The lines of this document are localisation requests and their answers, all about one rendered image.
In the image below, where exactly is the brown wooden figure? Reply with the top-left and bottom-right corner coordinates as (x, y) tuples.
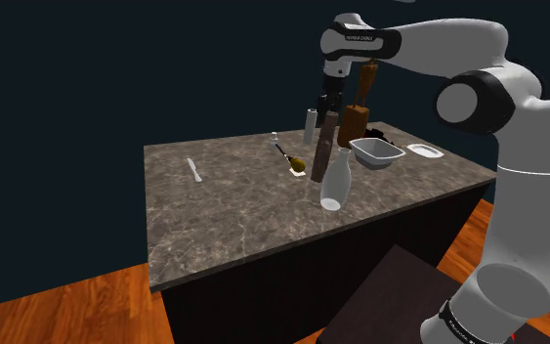
(336, 59), (380, 150)

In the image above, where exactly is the grey cylindrical bottle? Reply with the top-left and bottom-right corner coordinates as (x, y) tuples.
(303, 107), (319, 146)

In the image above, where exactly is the tall brown bottle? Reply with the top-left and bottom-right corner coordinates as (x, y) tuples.
(310, 110), (340, 184)

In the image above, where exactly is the grey rectangular bowl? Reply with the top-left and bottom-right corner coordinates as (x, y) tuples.
(348, 137), (406, 171)

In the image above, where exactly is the white vase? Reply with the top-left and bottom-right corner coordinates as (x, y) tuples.
(319, 147), (354, 212)

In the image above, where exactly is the small white dish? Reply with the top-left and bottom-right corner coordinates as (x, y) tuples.
(405, 143), (445, 160)

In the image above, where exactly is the dark counter with marble top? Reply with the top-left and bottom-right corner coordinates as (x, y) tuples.
(143, 121), (498, 344)

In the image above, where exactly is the white knife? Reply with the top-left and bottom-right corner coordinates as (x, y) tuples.
(187, 157), (204, 184)

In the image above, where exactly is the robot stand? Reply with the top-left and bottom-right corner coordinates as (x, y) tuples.
(315, 243), (550, 344)

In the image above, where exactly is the black-handled brush with yellow head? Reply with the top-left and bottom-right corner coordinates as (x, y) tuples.
(275, 144), (308, 174)

